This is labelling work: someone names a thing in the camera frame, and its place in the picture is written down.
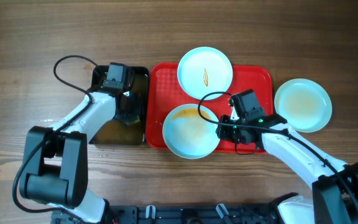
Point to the plate with ketchup streak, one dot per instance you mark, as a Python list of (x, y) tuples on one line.
[(204, 72)]

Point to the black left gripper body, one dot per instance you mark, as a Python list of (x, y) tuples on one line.
[(132, 106)]

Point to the red plastic tray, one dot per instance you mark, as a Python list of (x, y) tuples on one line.
[(165, 94)]

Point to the pale plate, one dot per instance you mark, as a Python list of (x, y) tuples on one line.
[(304, 104)]

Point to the plate with brown smear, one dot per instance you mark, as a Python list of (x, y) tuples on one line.
[(188, 132)]

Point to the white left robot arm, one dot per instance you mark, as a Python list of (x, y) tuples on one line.
[(54, 169)]

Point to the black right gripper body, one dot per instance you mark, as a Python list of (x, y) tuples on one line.
[(235, 134)]

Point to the black water basin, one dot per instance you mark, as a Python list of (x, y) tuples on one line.
[(128, 130)]

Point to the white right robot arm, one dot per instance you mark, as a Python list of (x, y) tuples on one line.
[(333, 182)]

